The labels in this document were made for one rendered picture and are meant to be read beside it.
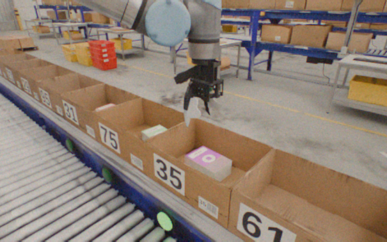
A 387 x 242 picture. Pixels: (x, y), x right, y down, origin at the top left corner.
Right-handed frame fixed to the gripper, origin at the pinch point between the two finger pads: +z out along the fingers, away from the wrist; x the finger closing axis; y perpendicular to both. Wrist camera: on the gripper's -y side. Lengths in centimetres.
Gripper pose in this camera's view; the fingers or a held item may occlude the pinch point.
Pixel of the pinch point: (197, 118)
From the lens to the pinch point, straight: 80.7
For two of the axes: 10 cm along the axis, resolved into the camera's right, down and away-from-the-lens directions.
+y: 7.5, 3.0, -5.9
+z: 0.0, 8.9, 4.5
